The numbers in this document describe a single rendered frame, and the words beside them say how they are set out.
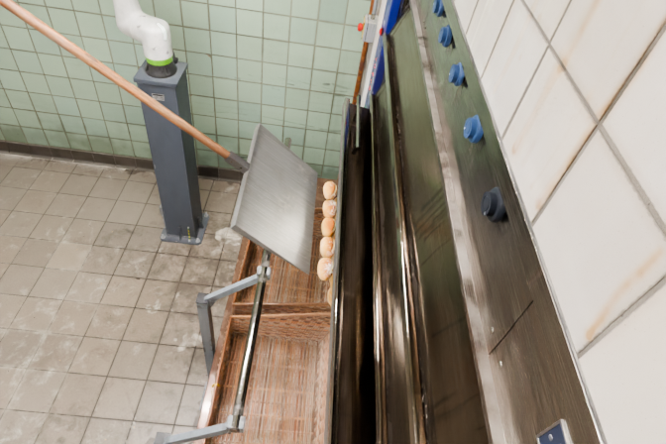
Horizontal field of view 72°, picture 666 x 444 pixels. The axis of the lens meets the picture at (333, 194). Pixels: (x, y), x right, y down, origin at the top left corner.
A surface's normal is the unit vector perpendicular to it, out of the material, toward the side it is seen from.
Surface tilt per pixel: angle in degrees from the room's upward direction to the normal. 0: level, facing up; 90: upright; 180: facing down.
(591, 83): 90
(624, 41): 90
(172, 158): 90
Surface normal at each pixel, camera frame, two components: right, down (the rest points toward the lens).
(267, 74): -0.04, 0.70
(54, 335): 0.13, -0.70
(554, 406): -0.99, -0.12
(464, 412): -0.89, -0.36
